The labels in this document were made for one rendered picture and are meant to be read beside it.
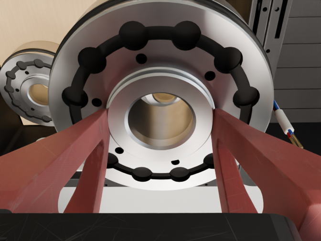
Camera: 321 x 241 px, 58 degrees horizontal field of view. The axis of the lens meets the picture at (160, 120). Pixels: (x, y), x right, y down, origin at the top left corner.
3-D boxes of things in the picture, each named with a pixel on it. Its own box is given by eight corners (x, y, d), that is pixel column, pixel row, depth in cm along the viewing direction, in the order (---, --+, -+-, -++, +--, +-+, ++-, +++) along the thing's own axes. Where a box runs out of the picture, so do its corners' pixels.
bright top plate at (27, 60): (96, 119, 37) (95, 122, 37) (21, 127, 38) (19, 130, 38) (71, 45, 31) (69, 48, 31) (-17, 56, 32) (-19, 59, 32)
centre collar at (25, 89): (69, 107, 36) (68, 110, 35) (31, 111, 36) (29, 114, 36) (55, 71, 33) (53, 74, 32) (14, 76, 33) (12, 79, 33)
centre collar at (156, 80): (209, 155, 15) (210, 164, 14) (112, 155, 15) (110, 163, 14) (220, 65, 12) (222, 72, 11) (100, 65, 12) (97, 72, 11)
